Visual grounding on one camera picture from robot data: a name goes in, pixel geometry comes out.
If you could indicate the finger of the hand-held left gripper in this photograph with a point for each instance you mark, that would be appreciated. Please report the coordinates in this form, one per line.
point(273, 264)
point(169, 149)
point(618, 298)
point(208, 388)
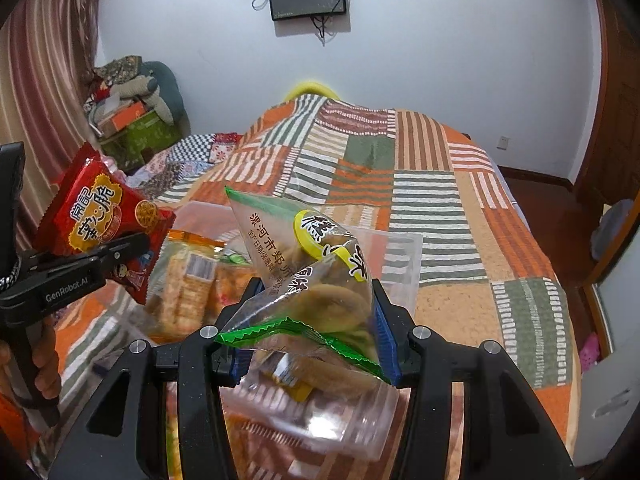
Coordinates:
point(122, 252)

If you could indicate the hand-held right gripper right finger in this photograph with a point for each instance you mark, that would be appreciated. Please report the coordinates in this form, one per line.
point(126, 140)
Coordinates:
point(386, 340)

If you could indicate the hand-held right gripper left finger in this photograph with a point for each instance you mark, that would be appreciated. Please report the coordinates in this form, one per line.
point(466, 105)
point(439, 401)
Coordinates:
point(235, 365)

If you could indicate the red snack packet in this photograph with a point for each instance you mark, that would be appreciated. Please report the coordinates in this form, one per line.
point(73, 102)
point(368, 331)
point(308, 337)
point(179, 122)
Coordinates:
point(100, 200)

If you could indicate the small yellow packet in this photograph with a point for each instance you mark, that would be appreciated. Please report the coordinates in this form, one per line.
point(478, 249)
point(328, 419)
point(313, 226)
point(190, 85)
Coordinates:
point(292, 385)

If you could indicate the rice cracker packet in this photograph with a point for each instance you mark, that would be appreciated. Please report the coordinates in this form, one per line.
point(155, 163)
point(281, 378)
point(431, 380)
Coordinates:
point(185, 280)

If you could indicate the clear plastic container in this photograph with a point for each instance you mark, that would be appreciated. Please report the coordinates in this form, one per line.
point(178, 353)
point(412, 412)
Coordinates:
point(395, 260)

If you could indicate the orange fried snack packet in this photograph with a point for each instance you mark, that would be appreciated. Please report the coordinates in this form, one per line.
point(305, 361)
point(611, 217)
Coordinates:
point(232, 282)

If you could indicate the green-edged round cake packet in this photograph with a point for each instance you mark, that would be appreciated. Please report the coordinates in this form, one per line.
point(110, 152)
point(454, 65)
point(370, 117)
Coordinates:
point(320, 290)

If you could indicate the person's left hand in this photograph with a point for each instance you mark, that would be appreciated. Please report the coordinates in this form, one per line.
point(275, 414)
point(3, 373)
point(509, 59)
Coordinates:
point(46, 365)

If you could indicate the checkered patchwork blanket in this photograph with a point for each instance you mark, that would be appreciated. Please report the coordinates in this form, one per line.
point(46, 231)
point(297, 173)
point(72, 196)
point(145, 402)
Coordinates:
point(185, 160)

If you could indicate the green box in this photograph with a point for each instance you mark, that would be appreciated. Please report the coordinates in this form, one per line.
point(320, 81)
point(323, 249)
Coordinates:
point(145, 140)

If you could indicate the orange box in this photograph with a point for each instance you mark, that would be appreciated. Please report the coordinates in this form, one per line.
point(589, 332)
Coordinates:
point(125, 117)

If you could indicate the teal cushion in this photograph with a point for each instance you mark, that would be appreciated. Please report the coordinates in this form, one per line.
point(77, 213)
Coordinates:
point(170, 90)

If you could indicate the patterned cloth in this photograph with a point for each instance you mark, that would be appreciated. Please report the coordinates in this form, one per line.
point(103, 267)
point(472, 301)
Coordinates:
point(120, 70)

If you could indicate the striped curtain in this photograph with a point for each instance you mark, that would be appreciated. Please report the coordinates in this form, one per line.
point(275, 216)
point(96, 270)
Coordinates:
point(50, 85)

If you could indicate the pink slippers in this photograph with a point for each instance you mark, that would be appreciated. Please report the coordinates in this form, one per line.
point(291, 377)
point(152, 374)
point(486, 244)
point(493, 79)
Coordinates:
point(590, 352)

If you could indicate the yellow foam tube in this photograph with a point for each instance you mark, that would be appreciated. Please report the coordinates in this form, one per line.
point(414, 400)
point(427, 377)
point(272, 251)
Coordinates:
point(310, 90)

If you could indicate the grey cloth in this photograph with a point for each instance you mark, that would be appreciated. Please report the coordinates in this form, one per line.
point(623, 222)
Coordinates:
point(612, 230)

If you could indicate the brown wooden door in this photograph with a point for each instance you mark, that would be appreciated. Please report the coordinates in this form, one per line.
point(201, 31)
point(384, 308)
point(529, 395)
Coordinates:
point(615, 110)

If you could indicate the wall socket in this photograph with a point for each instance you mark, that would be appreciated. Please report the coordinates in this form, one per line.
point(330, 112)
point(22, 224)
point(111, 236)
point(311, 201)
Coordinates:
point(504, 142)

